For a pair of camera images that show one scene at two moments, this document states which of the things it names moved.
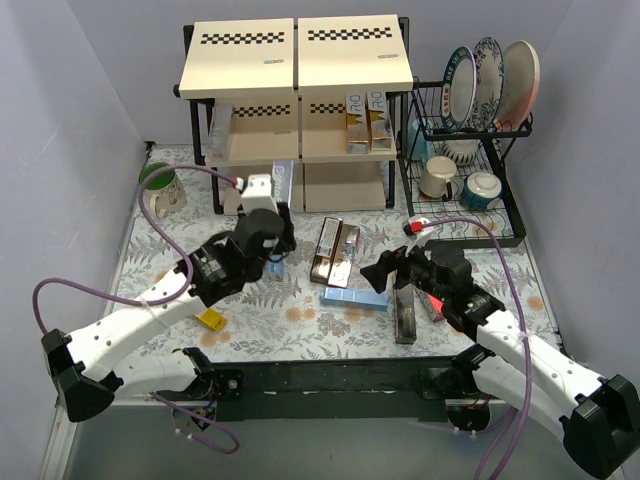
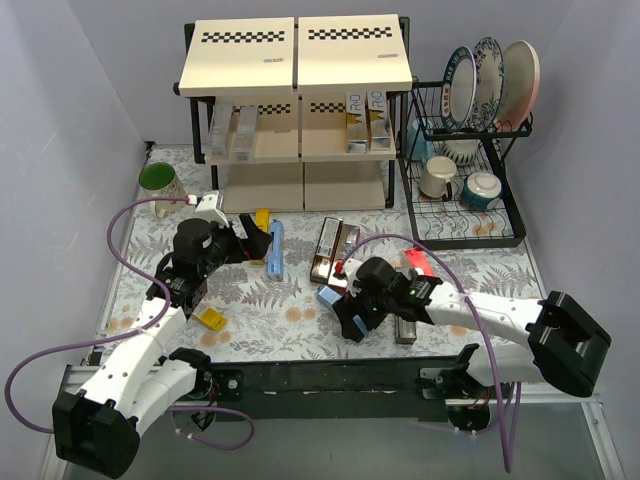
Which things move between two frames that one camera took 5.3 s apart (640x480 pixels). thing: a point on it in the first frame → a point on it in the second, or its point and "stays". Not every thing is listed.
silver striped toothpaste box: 218,147 stays
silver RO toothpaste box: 380,126 stays
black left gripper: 286,230 → 239,242
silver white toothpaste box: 281,180 → 246,140
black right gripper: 396,265 → 360,308
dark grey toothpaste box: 405,314 stays
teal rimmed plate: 458,89 stays
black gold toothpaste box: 323,260 stays
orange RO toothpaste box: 357,124 stays
